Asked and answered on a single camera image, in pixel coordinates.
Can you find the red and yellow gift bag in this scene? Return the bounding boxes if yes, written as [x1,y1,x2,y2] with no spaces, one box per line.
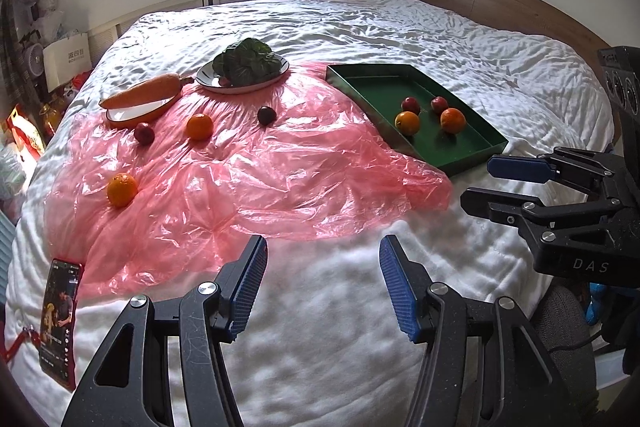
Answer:
[4,103,47,158]

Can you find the orange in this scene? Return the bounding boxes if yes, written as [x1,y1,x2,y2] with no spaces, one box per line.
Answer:
[394,111,421,136]
[186,114,214,141]
[440,107,467,135]
[106,173,139,208]

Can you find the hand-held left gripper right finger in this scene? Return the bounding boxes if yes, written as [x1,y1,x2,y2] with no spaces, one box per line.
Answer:
[378,234,597,427]

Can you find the blue object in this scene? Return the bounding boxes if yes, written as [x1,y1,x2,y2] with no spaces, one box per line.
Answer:
[586,283,607,327]

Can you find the orange juice bottle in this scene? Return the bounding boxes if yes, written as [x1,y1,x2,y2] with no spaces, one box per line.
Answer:
[39,103,62,138]

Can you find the light blue ribbed suitcase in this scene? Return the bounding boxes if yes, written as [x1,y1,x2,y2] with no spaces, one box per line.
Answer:
[0,211,17,290]

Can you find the bed with white duvet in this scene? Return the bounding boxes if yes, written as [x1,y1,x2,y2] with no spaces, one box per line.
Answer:
[4,0,616,427]

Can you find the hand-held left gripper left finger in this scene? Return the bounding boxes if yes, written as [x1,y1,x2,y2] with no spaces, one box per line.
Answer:
[60,234,269,427]

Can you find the carrot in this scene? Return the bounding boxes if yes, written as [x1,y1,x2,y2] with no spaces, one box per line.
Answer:
[99,74,195,110]

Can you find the clear plastic bags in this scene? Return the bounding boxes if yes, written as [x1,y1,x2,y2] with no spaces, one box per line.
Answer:
[0,141,27,204]

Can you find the pink plastic sheet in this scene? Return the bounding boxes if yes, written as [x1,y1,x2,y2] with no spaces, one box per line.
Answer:
[49,61,454,301]

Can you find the black cable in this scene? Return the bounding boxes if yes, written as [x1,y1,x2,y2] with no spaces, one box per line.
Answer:
[544,331,607,354]

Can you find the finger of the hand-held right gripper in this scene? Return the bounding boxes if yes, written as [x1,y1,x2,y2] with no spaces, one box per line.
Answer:
[459,187,623,260]
[487,147,626,198]

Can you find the red lanyard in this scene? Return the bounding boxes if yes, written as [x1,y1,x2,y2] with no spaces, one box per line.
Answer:
[4,326,42,364]

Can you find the white paper bag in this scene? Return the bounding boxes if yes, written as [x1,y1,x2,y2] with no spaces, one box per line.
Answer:
[42,31,94,91]

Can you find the dark grey round cushion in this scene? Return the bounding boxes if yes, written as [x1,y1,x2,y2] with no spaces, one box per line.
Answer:
[539,283,600,410]

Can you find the green metal tray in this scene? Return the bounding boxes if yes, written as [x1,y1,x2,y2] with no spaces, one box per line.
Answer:
[325,63,510,178]

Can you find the orange-rimmed white plate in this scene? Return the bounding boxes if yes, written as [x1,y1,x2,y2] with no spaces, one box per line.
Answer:
[105,92,182,130]

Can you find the dark-rimmed white plate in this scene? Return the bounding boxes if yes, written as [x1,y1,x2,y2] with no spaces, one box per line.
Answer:
[195,55,291,95]

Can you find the smartphone with red case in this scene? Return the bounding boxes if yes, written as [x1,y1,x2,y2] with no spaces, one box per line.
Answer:
[39,257,83,391]

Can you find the spinach bunch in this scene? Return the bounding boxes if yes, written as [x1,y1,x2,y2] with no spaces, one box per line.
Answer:
[212,38,282,87]

